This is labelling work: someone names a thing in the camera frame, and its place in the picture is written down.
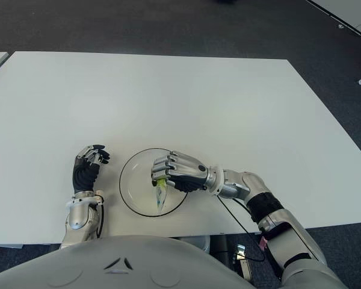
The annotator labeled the green toothpaste tube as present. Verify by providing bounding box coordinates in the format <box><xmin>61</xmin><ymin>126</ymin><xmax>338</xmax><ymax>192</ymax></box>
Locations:
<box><xmin>152</xmin><ymin>177</ymin><xmax>168</xmax><ymax>215</ymax></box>

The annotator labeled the black table leg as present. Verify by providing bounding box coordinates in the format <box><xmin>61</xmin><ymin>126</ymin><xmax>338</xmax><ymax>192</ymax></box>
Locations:
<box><xmin>210</xmin><ymin>234</ymin><xmax>229</xmax><ymax>256</ymax></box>

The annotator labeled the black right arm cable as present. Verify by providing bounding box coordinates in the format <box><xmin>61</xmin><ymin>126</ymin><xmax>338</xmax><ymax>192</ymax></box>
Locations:
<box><xmin>216</xmin><ymin>195</ymin><xmax>267</xmax><ymax>263</ymax></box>

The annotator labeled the silver metal bracket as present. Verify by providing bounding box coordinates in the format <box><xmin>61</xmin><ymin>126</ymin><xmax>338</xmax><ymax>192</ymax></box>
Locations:
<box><xmin>234</xmin><ymin>243</ymin><xmax>252</xmax><ymax>281</ymax></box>

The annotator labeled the white plate with black rim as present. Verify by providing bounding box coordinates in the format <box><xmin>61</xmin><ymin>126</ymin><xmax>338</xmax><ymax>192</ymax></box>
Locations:
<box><xmin>119</xmin><ymin>148</ymin><xmax>189</xmax><ymax>217</ymax></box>

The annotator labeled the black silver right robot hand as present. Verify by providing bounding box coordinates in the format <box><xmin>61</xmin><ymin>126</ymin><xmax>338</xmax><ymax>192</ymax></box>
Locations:
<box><xmin>150</xmin><ymin>150</ymin><xmax>210</xmax><ymax>193</ymax></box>

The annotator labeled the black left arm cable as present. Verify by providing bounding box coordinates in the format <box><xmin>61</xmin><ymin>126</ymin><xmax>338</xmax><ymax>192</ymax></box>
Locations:
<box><xmin>94</xmin><ymin>195</ymin><xmax>105</xmax><ymax>238</ymax></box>

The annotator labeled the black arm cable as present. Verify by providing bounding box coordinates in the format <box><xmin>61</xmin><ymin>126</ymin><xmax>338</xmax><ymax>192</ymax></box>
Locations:
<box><xmin>216</xmin><ymin>195</ymin><xmax>267</xmax><ymax>263</ymax></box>
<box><xmin>94</xmin><ymin>195</ymin><xmax>105</xmax><ymax>238</ymax></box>

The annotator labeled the grey robot torso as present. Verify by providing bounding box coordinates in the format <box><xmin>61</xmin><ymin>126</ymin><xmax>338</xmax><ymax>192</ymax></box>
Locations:
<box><xmin>0</xmin><ymin>234</ymin><xmax>256</xmax><ymax>289</ymax></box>

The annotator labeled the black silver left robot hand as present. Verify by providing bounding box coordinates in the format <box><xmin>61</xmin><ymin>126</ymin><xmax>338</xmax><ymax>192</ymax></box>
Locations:
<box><xmin>72</xmin><ymin>144</ymin><xmax>111</xmax><ymax>193</ymax></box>

